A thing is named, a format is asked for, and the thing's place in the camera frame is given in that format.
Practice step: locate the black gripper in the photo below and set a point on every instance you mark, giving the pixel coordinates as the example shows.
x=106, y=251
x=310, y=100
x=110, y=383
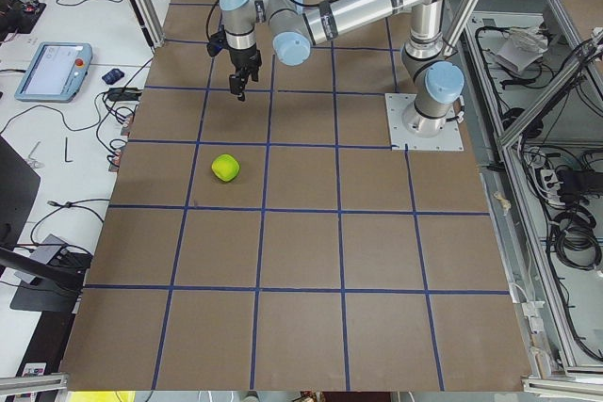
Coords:
x=243, y=58

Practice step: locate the green apple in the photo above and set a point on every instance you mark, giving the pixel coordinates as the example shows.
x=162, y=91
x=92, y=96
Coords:
x=225, y=167

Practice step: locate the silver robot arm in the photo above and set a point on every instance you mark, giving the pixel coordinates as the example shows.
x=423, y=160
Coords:
x=436, y=26

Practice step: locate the small dark blue pouch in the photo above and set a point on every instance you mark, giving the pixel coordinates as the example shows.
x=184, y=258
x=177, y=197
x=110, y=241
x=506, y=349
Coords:
x=113, y=76

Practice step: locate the black allen key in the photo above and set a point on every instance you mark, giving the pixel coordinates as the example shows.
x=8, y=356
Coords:
x=66, y=156

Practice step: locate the blue teach pendant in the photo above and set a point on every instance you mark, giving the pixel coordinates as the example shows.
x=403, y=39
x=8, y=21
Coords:
x=56, y=72

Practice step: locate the black monitor stand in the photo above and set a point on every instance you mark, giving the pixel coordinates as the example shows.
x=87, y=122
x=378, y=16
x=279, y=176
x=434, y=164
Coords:
x=41, y=288

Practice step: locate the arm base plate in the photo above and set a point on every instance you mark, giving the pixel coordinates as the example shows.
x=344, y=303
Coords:
x=409, y=131

